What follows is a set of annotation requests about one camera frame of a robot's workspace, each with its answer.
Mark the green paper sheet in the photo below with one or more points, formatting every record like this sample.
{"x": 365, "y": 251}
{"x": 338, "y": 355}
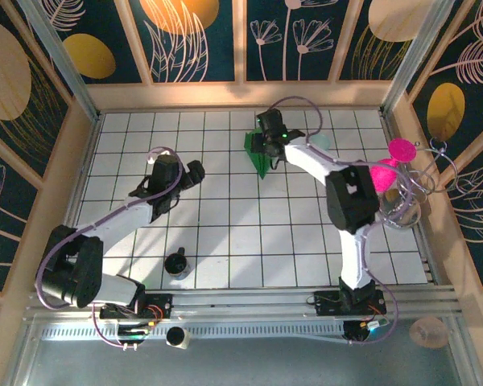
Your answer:
{"x": 261, "y": 165}

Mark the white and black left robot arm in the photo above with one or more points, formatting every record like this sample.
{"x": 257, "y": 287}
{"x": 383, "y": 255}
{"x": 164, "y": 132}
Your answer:
{"x": 116, "y": 221}

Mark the translucent teal cup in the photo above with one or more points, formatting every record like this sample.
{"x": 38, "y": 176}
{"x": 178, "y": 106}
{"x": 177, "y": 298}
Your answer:
{"x": 321, "y": 141}

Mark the black mug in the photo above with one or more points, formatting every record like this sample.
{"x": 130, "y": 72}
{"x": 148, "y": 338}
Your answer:
{"x": 176, "y": 263}

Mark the round pink felt disc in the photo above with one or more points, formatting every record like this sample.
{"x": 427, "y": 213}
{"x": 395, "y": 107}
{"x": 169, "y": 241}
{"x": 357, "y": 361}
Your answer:
{"x": 403, "y": 149}

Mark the small electronics board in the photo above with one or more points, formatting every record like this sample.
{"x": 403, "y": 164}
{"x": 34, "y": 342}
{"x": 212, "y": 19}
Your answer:
{"x": 134, "y": 331}

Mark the black and white cylinder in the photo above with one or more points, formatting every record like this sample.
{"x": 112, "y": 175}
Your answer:
{"x": 177, "y": 337}

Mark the round wooden disc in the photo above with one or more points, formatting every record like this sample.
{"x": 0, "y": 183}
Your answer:
{"x": 428, "y": 331}

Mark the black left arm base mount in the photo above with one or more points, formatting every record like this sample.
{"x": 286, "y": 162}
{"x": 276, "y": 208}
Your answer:
{"x": 161, "y": 305}

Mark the aluminium mounting rail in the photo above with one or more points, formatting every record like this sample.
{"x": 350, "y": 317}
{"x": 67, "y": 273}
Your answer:
{"x": 241, "y": 305}

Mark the aluminium frame post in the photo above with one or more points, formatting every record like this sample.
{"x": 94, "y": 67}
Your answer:
{"x": 64, "y": 60}
{"x": 414, "y": 52}

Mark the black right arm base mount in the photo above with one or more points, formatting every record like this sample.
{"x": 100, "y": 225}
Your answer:
{"x": 326, "y": 303}

